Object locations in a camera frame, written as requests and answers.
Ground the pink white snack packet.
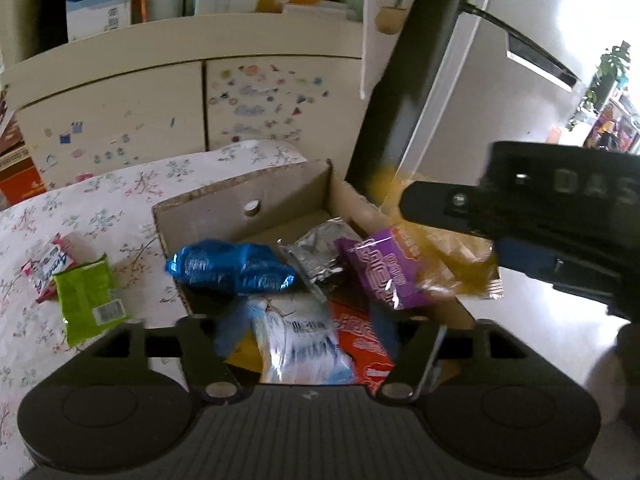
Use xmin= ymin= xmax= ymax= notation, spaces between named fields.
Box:
xmin=22 ymin=233 xmax=79 ymax=304

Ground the silver snack packet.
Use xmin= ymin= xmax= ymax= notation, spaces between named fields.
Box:
xmin=277 ymin=217 xmax=364 ymax=304

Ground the cardboard box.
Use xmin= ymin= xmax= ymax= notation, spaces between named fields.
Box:
xmin=152 ymin=159 xmax=477 ymax=392

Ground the floral tablecloth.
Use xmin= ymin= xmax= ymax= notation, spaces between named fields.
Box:
xmin=0 ymin=140 xmax=309 ymax=480

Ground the black flat panel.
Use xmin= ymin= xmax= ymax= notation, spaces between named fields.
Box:
xmin=459 ymin=2 xmax=582 ymax=92

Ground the white blue snack packet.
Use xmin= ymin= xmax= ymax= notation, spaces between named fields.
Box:
xmin=249 ymin=297 xmax=357 ymax=387

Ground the green potted plant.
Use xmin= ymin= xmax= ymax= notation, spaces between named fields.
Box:
xmin=566 ymin=41 xmax=632 ymax=132

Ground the red snack packet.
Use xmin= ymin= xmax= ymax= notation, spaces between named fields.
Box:
xmin=330 ymin=310 xmax=397 ymax=397

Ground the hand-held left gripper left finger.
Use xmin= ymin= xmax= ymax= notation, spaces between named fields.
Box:
xmin=92 ymin=305 xmax=252 ymax=404

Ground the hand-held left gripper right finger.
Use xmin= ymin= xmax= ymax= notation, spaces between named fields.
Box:
xmin=370 ymin=307 xmax=529 ymax=403

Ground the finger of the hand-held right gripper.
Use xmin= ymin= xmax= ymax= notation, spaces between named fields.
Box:
xmin=492 ymin=237 xmax=640 ymax=322
xmin=399 ymin=179 xmax=497 ymax=237

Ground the red gift box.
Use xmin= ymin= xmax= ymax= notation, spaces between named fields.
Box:
xmin=0 ymin=100 xmax=49 ymax=212

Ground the purple snack packet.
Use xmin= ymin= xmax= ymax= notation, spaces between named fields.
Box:
xmin=333 ymin=227 xmax=437 ymax=312

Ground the large yellow snack packet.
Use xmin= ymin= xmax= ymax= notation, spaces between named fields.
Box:
xmin=369 ymin=166 xmax=504 ymax=302

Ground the plant print poster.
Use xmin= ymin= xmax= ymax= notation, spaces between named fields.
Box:
xmin=360 ymin=0 xmax=435 ymax=102

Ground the cream cabinet with stickers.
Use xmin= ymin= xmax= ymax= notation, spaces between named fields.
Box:
xmin=0 ymin=12 xmax=372 ymax=197

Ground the black door frame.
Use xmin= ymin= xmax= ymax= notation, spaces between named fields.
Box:
xmin=345 ymin=0 xmax=502 ymax=202

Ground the green snack packet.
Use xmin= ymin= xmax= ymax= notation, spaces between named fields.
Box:
xmin=52 ymin=254 xmax=132 ymax=347

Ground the white jar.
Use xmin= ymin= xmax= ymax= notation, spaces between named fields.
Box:
xmin=147 ymin=0 xmax=186 ymax=22

